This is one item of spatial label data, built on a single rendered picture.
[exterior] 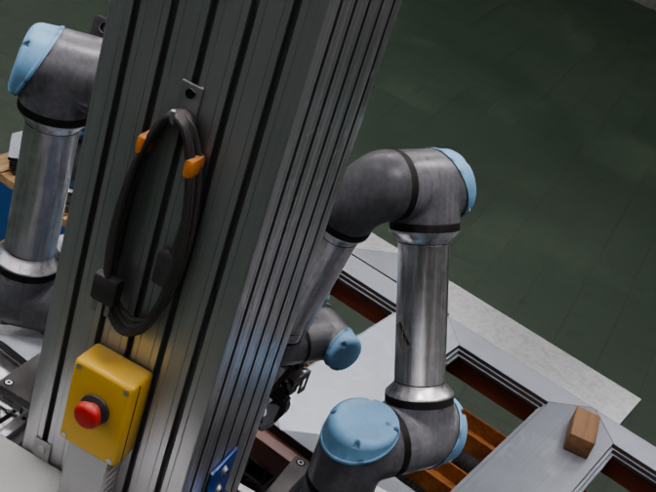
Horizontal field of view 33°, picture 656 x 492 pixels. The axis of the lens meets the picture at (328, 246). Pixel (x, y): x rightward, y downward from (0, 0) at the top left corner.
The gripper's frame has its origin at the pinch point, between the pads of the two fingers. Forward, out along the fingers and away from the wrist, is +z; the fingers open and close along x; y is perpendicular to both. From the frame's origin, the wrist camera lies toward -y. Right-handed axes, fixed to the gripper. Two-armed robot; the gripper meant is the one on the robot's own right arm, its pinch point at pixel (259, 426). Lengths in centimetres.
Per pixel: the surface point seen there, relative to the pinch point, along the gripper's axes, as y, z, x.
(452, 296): 108, 14, 8
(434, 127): 380, 88, 145
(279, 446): 6.7, 7.2, -2.7
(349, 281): 73, 7, 25
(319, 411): 21.2, 5.4, -2.2
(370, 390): 37.5, 5.3, -5.4
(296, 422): 13.8, 5.4, -1.1
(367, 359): 46.9, 5.3, 1.7
